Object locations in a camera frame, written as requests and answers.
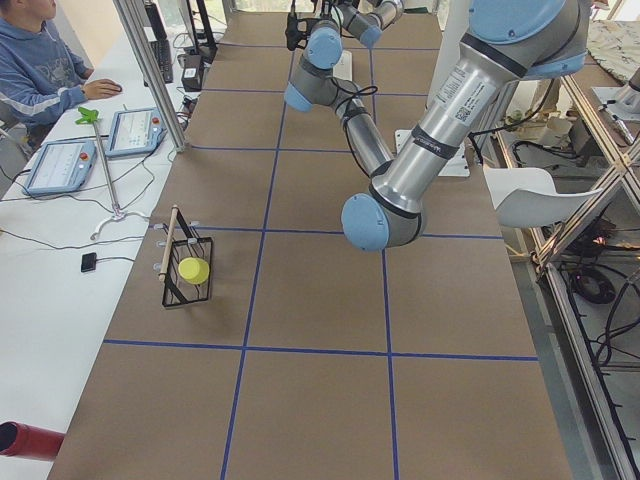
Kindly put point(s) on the person in blue hoodie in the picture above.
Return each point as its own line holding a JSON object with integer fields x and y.
{"x": 41, "y": 77}

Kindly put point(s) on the white plastic chair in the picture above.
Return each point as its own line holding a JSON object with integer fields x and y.
{"x": 527, "y": 197}

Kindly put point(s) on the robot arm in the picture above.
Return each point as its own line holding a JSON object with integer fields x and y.
{"x": 367, "y": 27}
{"x": 505, "y": 41}

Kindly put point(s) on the far teach pendant tablet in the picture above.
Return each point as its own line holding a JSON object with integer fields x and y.
{"x": 135, "y": 132}

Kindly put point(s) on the aluminium frame post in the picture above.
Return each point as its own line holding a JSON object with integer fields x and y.
{"x": 131, "y": 21}

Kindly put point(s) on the black keyboard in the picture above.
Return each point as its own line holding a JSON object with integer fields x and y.
{"x": 161, "y": 51}

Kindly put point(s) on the yellow cup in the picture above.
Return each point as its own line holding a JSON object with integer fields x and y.
{"x": 194, "y": 270}

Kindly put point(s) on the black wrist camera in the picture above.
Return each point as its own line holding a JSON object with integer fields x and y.
{"x": 298, "y": 31}

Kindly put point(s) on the cream rabbit serving tray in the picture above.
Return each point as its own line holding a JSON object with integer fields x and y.
{"x": 343, "y": 69}

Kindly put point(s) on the red cylinder tube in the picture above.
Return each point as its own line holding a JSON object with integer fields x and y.
{"x": 30, "y": 442}

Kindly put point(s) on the teach pendant tablet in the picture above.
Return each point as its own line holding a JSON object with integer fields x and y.
{"x": 60, "y": 167}
{"x": 135, "y": 132}

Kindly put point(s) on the black power adapter box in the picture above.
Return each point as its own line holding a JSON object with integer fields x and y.
{"x": 192, "y": 73}

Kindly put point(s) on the small black puck device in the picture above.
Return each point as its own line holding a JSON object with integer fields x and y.
{"x": 88, "y": 262}

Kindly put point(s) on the black wire cup rack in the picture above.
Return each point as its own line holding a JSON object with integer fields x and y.
{"x": 187, "y": 243}

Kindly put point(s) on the near teach pendant tablet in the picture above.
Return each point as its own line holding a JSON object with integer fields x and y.
{"x": 60, "y": 167}

